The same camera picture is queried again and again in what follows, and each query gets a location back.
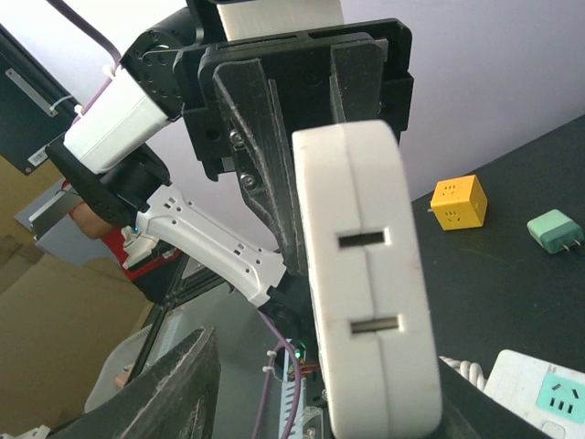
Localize yellow cube socket adapter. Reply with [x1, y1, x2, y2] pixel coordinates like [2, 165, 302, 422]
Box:
[430, 175, 488, 231]

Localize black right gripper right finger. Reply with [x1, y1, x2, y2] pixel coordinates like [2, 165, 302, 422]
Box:
[431, 359, 548, 439]

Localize white charger block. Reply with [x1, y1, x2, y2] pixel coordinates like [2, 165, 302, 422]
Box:
[292, 120, 442, 438]

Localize white power strip cord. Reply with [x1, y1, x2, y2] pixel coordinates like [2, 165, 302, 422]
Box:
[439, 355, 488, 392]

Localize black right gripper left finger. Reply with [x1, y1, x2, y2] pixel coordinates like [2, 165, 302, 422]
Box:
[49, 325, 220, 439]

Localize white slotted cable duct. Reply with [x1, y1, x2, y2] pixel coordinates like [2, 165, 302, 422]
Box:
[278, 339, 314, 439]

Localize cardboard box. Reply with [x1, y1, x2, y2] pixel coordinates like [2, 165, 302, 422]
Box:
[1, 160, 149, 435]

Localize green plug adapter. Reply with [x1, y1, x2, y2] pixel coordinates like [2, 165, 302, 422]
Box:
[526, 209, 584, 254]

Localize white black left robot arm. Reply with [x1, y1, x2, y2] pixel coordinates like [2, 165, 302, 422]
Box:
[48, 1, 426, 361]

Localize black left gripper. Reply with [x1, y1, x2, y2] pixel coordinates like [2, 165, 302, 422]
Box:
[174, 18, 414, 276]

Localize white power strip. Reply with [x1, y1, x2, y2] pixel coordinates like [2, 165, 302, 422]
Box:
[484, 349, 584, 438]

